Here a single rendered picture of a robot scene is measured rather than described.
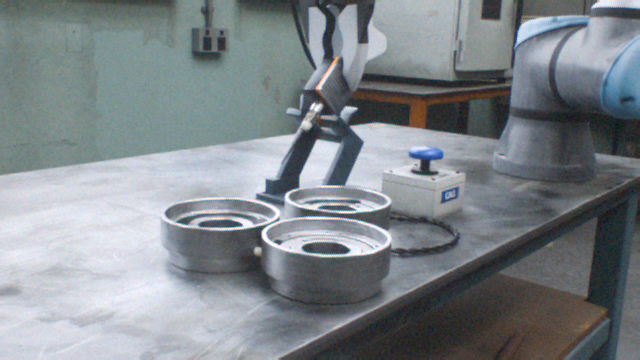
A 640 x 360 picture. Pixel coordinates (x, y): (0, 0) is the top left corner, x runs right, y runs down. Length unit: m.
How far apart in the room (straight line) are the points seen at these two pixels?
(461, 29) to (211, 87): 1.03
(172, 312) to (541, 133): 0.68
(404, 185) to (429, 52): 2.16
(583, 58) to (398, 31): 2.08
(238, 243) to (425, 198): 0.27
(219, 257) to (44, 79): 1.77
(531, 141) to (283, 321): 0.63
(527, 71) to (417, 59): 1.92
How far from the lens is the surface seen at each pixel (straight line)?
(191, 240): 0.57
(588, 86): 0.95
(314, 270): 0.51
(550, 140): 1.04
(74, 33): 2.35
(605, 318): 1.30
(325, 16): 0.76
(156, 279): 0.57
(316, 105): 0.72
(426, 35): 2.93
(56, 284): 0.58
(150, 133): 2.54
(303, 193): 0.71
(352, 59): 0.73
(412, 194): 0.77
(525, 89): 1.05
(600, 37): 0.95
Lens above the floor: 1.00
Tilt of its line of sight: 12 degrees down
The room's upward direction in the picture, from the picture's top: 2 degrees clockwise
